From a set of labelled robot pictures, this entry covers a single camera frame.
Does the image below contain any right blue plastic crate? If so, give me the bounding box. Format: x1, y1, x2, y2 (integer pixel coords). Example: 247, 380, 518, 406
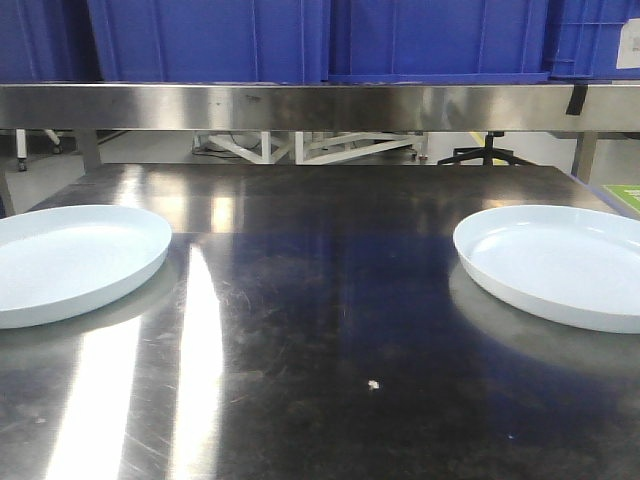
328, 1, 639, 84

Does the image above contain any white metal frame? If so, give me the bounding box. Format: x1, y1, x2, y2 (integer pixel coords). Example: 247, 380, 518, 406
192, 131, 429, 165

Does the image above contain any left blue plastic crate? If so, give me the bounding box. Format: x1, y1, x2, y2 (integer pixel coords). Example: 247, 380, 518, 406
1, 1, 101, 84

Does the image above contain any middle blue plastic crate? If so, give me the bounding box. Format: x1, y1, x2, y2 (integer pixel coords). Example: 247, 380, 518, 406
88, 1, 331, 84

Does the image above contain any blue plastic crate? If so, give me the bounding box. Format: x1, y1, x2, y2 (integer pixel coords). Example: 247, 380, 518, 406
328, 1, 639, 84
1, 1, 101, 84
88, 1, 331, 84

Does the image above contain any black tape strip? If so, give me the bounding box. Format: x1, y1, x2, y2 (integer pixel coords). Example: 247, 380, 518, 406
565, 84, 589, 116

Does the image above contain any stainless steel shelf rail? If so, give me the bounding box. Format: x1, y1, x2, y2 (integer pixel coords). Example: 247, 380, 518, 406
1, 83, 639, 132

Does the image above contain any white paper label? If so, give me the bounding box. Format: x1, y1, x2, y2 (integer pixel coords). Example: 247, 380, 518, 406
616, 18, 640, 70

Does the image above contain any light blue plate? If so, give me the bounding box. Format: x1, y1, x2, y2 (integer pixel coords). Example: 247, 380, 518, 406
452, 205, 639, 334
1, 205, 172, 329

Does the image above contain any green floor mat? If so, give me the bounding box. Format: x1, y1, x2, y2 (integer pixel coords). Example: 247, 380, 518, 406
603, 184, 640, 214

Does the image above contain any black office chair base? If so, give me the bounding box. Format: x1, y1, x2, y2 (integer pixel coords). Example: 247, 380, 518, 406
437, 131, 532, 166

